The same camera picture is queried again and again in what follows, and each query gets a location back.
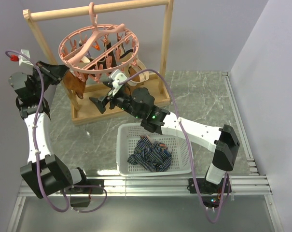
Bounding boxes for cream hanging underwear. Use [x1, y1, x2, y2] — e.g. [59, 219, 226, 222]
[97, 40, 151, 87]

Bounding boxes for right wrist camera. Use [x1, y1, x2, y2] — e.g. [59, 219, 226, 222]
[109, 69, 128, 97]

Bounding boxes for aluminium rail frame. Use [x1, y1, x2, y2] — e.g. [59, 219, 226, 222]
[9, 71, 282, 232]

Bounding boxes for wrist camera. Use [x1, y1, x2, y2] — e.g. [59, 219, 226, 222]
[5, 49, 35, 68]
[109, 69, 128, 97]

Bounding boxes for pink round clip hanger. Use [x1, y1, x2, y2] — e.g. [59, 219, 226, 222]
[58, 2, 139, 83]

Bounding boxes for white plastic basket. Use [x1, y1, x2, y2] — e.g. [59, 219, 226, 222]
[116, 123, 191, 177]

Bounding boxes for brown hanging underwear left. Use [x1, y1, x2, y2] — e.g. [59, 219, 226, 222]
[63, 71, 88, 99]

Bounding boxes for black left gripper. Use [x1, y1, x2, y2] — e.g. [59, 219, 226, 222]
[31, 61, 70, 98]

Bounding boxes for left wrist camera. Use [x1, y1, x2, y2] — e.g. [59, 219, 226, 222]
[5, 49, 35, 68]

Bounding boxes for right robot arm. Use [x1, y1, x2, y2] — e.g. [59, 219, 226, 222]
[90, 87, 240, 195]

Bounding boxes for navy striped underwear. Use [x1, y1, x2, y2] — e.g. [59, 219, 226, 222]
[127, 136, 172, 172]

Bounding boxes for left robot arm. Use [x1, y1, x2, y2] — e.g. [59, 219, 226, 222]
[9, 61, 107, 213]

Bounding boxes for wooden clothes rack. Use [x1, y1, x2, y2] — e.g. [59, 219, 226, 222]
[22, 0, 175, 126]

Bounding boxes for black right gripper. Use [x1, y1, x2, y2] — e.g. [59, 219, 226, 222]
[89, 87, 143, 121]

